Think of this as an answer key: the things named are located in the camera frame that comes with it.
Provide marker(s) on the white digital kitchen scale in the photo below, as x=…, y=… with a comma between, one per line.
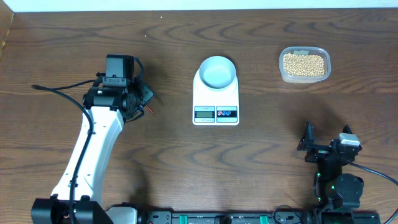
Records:
x=215, y=107

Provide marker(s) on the red plastic scoop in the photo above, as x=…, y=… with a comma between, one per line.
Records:
x=150, y=109

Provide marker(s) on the clear container of soybeans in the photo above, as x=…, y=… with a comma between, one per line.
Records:
x=304, y=65

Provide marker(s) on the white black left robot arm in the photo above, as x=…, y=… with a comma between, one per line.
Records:
x=76, y=198

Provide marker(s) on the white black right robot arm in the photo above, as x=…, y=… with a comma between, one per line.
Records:
x=338, y=193

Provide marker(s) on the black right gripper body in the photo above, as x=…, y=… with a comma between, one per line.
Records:
x=318, y=154

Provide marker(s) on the grey plastic bowl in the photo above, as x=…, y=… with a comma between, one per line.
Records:
x=217, y=72

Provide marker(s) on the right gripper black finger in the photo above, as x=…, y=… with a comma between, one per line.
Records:
x=307, y=139
x=346, y=129

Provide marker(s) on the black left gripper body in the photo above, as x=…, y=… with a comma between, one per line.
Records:
x=140, y=94

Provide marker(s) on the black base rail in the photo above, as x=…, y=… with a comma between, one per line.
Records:
x=280, y=216

